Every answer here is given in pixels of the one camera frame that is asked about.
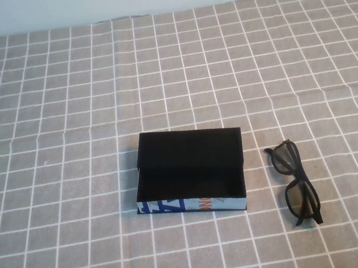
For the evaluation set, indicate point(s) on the black-framed glasses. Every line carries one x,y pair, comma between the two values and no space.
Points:
284,158

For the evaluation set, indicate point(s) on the black printed glasses case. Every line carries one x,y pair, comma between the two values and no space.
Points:
188,149

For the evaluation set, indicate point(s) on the grey white-checked tablecloth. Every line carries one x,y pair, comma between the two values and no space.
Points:
63,124

